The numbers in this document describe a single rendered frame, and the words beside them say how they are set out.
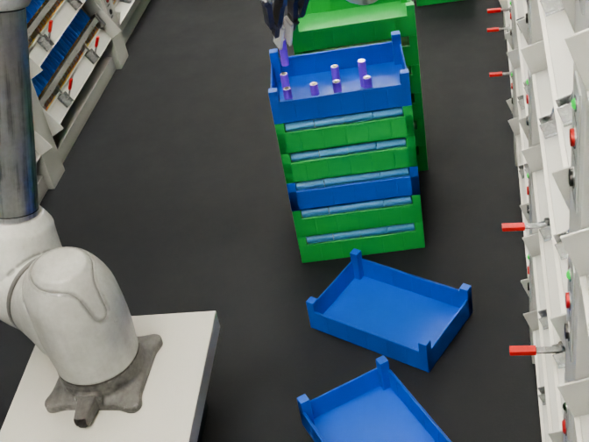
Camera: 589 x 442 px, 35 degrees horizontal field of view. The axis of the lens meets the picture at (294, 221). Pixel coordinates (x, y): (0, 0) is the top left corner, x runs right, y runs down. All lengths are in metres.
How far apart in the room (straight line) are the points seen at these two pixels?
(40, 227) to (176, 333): 0.33
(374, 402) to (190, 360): 0.41
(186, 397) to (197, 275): 0.67
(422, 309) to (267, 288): 0.38
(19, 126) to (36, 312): 0.32
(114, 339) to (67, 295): 0.12
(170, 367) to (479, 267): 0.81
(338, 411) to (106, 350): 0.53
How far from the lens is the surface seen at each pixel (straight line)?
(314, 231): 2.21
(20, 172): 1.70
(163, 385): 1.73
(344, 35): 2.30
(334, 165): 2.10
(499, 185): 2.45
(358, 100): 2.02
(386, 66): 2.19
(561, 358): 1.31
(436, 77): 2.93
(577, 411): 1.01
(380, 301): 2.13
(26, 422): 1.77
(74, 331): 1.61
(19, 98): 1.66
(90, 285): 1.60
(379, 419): 1.90
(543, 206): 1.58
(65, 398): 1.75
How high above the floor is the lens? 1.46
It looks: 37 degrees down
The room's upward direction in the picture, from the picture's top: 11 degrees counter-clockwise
